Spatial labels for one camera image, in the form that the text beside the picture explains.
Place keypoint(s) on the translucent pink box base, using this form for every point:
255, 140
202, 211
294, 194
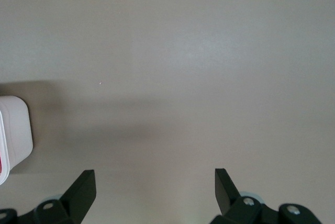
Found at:
17, 129

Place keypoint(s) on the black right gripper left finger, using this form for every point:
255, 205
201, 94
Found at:
73, 203

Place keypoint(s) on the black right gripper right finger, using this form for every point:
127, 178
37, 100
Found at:
235, 208

